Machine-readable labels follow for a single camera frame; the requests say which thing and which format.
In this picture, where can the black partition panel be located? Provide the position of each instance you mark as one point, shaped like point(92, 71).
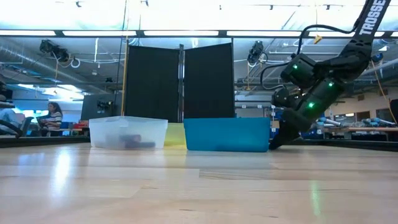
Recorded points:
point(208, 81)
point(149, 93)

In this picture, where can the gray board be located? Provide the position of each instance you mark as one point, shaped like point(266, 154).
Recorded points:
point(90, 105)

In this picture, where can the person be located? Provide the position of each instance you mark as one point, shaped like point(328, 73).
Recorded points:
point(54, 119)
point(7, 115)

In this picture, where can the clear plastic bin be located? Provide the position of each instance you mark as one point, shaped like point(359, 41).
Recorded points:
point(102, 127)

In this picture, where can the black table frame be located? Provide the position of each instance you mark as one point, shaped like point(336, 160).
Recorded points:
point(46, 140)

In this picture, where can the metal post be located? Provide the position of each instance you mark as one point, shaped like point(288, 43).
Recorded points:
point(180, 93)

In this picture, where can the blue plastic bin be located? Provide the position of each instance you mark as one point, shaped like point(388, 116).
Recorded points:
point(228, 135)

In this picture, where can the overhead LED light bar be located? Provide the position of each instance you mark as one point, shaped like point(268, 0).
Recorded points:
point(186, 33)

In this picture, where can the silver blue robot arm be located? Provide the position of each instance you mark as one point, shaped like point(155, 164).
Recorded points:
point(381, 121)
point(331, 122)

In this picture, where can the shelf with blue bins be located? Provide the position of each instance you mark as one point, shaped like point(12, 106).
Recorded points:
point(315, 134)

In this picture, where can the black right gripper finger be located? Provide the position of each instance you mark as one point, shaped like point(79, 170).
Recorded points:
point(286, 133)

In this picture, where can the black ceiling camera rig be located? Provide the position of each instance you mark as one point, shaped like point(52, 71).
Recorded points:
point(256, 51)
point(54, 49)

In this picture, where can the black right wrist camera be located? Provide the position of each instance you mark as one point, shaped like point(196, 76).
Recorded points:
point(281, 98)

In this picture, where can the yellow hook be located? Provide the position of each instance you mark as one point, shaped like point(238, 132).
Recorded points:
point(317, 39)

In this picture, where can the yellow pole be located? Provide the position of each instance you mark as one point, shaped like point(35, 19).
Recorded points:
point(124, 93)

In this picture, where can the yellow plastic bin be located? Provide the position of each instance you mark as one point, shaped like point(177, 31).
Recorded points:
point(175, 135)

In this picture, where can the black curved bar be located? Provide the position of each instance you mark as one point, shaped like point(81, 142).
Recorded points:
point(11, 127)

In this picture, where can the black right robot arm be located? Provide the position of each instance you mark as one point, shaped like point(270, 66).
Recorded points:
point(357, 56)

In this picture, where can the silver ventilation duct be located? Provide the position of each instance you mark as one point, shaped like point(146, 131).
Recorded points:
point(31, 67)

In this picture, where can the wooden workbench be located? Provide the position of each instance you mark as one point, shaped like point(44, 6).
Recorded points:
point(367, 128)

